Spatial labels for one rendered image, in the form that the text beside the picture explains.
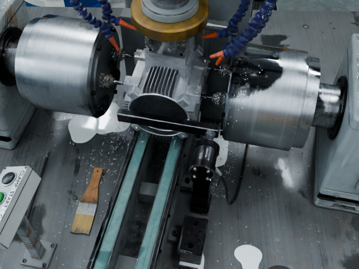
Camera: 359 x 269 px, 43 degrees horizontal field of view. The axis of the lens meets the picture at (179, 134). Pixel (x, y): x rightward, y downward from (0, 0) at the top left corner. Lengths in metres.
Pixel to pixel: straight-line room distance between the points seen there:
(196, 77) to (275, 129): 0.25
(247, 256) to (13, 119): 0.75
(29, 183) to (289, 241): 0.65
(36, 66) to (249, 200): 0.65
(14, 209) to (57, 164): 0.39
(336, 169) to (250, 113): 0.26
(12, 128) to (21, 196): 0.41
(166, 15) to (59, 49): 0.28
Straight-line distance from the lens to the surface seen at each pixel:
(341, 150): 1.09
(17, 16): 1.33
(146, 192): 1.20
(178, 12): 1.01
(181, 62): 1.09
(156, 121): 1.10
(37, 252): 1.17
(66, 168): 1.33
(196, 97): 1.10
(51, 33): 1.16
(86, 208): 1.24
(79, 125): 1.41
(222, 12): 1.28
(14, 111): 1.37
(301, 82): 1.05
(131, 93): 1.09
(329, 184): 1.20
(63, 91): 1.14
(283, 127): 1.06
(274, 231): 1.22
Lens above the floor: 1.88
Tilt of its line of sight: 52 degrees down
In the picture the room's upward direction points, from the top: straight up
